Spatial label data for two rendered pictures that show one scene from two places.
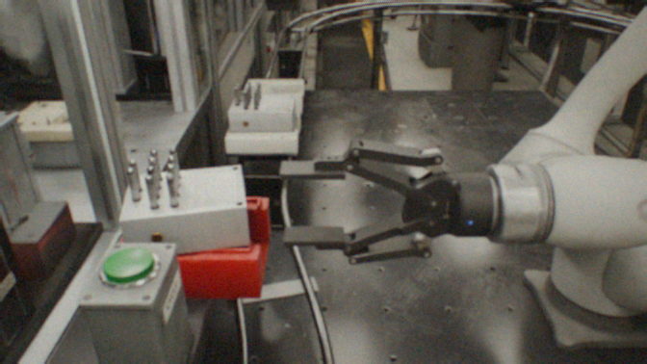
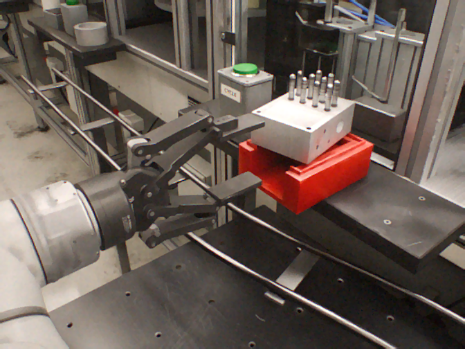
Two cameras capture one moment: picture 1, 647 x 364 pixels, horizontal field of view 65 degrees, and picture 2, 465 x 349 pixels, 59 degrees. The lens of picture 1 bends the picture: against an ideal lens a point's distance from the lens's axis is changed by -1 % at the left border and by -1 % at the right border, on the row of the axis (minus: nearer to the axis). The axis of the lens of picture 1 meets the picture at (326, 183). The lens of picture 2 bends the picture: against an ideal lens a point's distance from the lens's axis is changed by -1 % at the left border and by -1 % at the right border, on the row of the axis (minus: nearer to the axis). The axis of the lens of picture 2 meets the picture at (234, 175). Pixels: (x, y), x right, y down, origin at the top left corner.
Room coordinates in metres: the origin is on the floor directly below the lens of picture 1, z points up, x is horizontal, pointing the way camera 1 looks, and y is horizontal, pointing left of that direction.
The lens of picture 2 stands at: (0.85, -0.27, 1.26)
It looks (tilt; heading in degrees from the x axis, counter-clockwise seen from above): 33 degrees down; 141
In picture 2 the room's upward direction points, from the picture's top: straight up
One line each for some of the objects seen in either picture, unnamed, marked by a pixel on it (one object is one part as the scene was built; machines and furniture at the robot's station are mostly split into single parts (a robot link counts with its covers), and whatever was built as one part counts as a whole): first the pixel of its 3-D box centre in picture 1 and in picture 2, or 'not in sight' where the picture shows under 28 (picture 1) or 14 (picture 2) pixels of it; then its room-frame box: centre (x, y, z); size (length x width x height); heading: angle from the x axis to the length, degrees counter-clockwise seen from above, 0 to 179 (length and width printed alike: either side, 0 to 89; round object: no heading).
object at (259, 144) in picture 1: (271, 121); not in sight; (1.10, 0.13, 0.84); 0.36 x 0.14 x 0.10; 0
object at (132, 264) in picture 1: (130, 269); (244, 72); (0.33, 0.16, 1.03); 0.04 x 0.04 x 0.02
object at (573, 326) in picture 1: (589, 289); not in sight; (0.67, -0.45, 0.71); 0.22 x 0.18 x 0.06; 0
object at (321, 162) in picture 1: (337, 155); (217, 119); (0.49, -0.01, 1.05); 0.05 x 0.01 x 0.03; 90
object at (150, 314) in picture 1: (133, 319); (248, 102); (0.33, 0.17, 0.97); 0.08 x 0.08 x 0.12; 0
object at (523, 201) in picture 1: (509, 203); (59, 229); (0.49, -0.21, 0.99); 0.09 x 0.06 x 0.09; 0
